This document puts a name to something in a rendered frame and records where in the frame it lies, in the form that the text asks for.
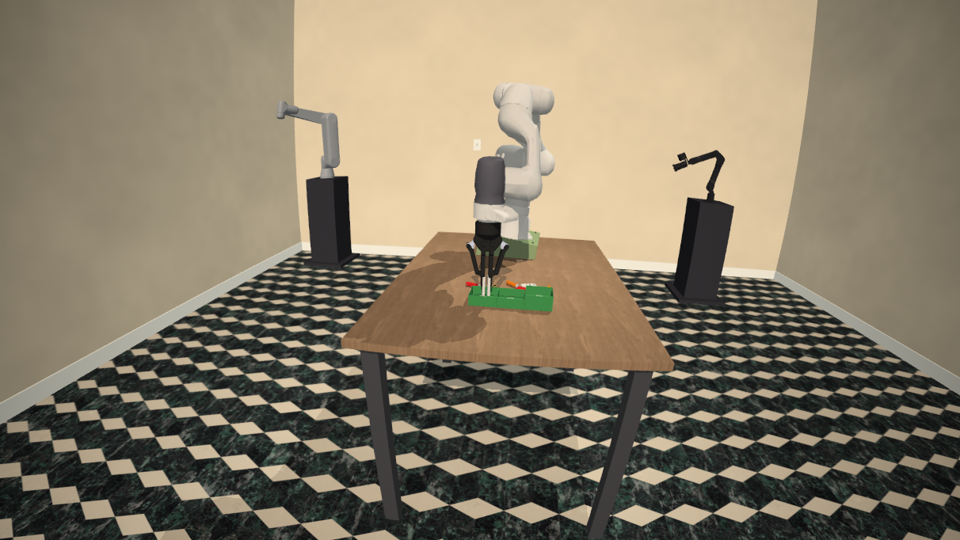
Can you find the green three-compartment bin rack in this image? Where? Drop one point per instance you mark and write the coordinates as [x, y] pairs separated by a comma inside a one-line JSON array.
[[536, 298]]

